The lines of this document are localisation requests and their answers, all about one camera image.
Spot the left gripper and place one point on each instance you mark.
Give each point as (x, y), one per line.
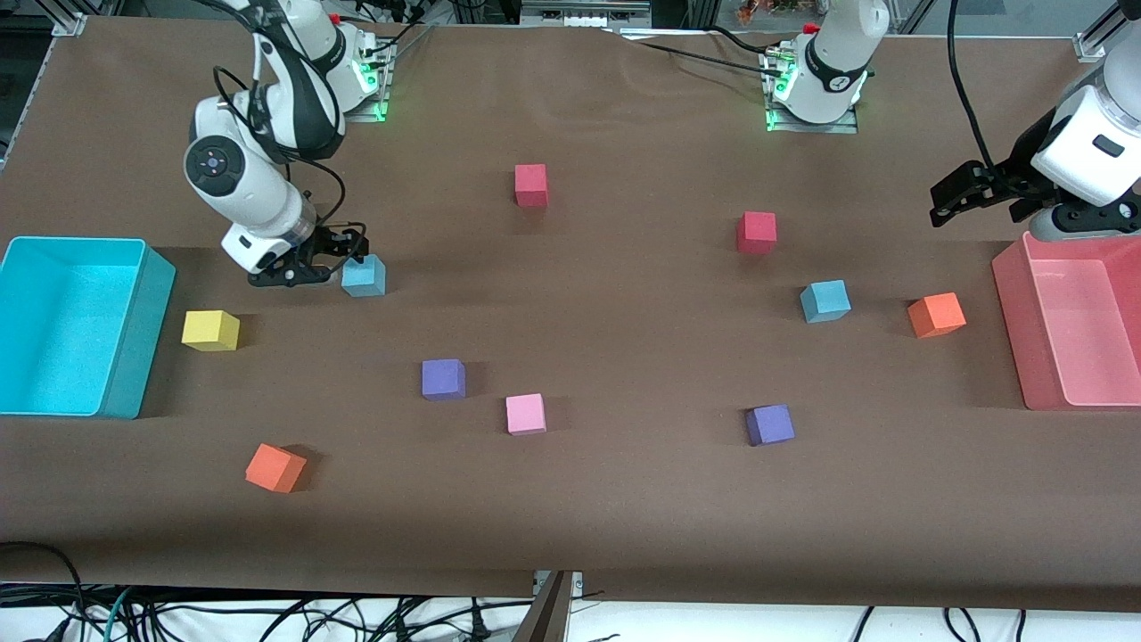
(1019, 169)

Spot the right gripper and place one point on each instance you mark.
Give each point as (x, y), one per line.
(328, 242)

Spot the light blue foam block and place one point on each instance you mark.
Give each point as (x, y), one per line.
(367, 278)
(824, 301)

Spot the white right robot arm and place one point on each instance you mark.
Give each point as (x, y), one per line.
(258, 187)

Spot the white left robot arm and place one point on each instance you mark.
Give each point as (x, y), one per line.
(833, 80)

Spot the orange foam block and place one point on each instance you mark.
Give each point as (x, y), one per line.
(274, 468)
(936, 315)

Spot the yellow foam block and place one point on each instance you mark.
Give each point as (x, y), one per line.
(209, 330)

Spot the pink plastic bin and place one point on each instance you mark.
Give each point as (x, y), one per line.
(1087, 330)

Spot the purple foam block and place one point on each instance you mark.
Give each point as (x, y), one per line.
(769, 425)
(443, 379)

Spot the red foam block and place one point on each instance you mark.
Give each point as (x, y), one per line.
(756, 232)
(531, 185)

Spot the pink foam block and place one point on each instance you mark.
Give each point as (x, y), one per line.
(526, 415)

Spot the cyan plastic bin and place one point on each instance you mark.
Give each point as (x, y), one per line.
(53, 339)

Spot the grey background equipment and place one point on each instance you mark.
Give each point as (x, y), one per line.
(579, 11)

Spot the brown table cover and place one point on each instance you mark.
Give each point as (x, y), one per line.
(624, 499)

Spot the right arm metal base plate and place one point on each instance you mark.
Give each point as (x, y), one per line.
(370, 114)

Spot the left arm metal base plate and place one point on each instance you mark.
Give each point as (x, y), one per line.
(838, 128)

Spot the aluminium corner bracket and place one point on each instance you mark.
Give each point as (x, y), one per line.
(1095, 40)
(69, 22)

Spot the dark metal post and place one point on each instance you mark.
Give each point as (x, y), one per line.
(544, 620)

